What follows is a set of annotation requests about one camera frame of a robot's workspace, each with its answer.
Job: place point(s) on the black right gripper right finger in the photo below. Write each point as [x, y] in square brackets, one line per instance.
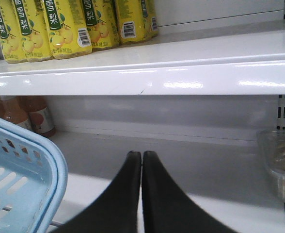
[167, 208]

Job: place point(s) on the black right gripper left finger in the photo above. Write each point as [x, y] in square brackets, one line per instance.
[115, 210]

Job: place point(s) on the light blue plastic basket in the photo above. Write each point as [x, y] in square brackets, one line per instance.
[33, 180]

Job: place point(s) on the white metal shelving unit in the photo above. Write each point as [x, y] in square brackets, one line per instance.
[197, 94]

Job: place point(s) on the orange C100 bottle back-right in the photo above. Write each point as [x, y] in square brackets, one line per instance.
[39, 113]

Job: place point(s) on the clear cookie box yellow label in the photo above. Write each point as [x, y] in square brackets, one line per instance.
[271, 145]

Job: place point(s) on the yellow pear drink bottle right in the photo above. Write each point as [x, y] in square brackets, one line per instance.
[66, 28]

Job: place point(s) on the yellow pear drink bottle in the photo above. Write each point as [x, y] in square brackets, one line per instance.
[34, 36]
[66, 28]
[10, 35]

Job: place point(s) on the yellow pear drink bottle middle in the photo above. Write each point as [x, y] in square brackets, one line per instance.
[34, 36]

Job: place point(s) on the yellow pear drink bottle left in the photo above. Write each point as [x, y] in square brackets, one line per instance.
[10, 35]

